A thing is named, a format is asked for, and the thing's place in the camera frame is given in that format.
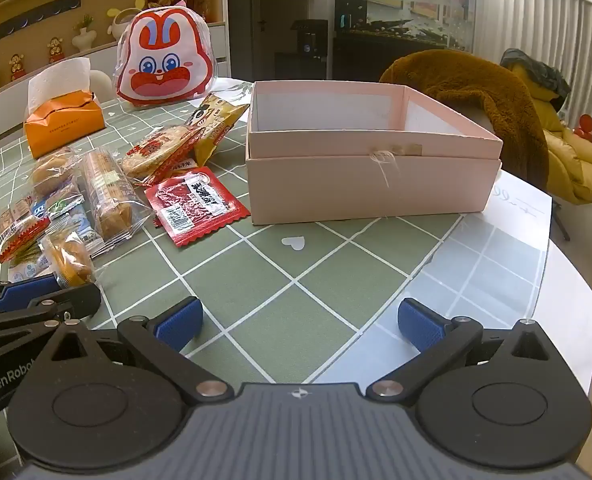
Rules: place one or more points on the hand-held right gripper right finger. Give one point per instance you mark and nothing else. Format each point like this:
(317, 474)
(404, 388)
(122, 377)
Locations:
(422, 326)

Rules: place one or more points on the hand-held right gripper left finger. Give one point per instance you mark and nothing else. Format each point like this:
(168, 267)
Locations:
(178, 324)

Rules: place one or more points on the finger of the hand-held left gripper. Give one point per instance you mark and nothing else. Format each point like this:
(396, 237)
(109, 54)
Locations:
(25, 295)
(78, 300)

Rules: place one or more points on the blue white snack packet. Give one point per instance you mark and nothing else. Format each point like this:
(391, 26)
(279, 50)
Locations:
(28, 269)
(73, 215)

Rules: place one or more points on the small clear cake packet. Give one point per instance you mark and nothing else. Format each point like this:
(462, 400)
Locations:
(70, 257)

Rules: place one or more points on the small red orange packet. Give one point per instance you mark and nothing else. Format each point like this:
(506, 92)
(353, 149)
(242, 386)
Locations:
(20, 237)

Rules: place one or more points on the long clear cake packet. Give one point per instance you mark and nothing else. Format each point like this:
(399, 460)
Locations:
(108, 195)

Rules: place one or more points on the red jerky packet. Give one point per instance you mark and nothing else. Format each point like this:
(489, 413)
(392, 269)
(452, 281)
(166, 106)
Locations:
(193, 205)

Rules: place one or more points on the clear bun packet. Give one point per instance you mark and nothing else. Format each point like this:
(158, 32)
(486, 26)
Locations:
(53, 170)

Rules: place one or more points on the pink cardboard box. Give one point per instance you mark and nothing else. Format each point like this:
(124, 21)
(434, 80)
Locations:
(366, 190)

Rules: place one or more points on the rice cracker packet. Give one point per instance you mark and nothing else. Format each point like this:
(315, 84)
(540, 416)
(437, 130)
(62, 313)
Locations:
(158, 152)

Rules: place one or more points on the yellow panda snack packet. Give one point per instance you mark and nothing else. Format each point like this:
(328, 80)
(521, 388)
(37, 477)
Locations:
(215, 125)

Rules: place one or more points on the orange tissue box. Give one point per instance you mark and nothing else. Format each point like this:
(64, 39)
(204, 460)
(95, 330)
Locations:
(60, 127)

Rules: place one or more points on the white tissue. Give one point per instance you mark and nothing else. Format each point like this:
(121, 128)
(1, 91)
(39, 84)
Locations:
(58, 80)

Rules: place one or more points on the yellow armchair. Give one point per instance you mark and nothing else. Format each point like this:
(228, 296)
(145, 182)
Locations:
(571, 165)

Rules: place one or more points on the monkey figurine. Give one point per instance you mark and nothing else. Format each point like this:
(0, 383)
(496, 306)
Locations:
(55, 50)
(17, 67)

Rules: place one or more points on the white sideboard cabinet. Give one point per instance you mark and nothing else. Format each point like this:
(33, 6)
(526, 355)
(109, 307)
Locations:
(35, 67)

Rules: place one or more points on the red white rabbit bag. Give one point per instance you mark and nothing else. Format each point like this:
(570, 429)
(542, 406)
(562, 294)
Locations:
(165, 75)

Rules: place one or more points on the brown fur coat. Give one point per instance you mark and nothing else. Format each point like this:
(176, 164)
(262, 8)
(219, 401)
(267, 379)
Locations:
(456, 80)

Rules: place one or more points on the red toy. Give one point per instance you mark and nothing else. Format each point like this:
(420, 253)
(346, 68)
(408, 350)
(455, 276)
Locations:
(585, 127)

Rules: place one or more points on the white vase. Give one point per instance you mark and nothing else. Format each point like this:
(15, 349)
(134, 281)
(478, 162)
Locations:
(82, 37)

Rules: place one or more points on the dark cloth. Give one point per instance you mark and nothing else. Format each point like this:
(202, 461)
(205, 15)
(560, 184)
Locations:
(538, 72)

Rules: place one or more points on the white rabbit bowl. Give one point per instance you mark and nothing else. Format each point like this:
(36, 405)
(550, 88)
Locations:
(121, 22)

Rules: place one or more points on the black aquarium cabinet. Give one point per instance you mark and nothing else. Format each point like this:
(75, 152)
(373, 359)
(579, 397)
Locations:
(406, 45)

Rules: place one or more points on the black water dispenser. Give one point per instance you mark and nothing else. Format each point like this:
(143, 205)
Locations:
(303, 50)

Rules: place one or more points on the white curtain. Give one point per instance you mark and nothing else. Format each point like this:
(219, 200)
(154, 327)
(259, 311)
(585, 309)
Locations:
(541, 20)

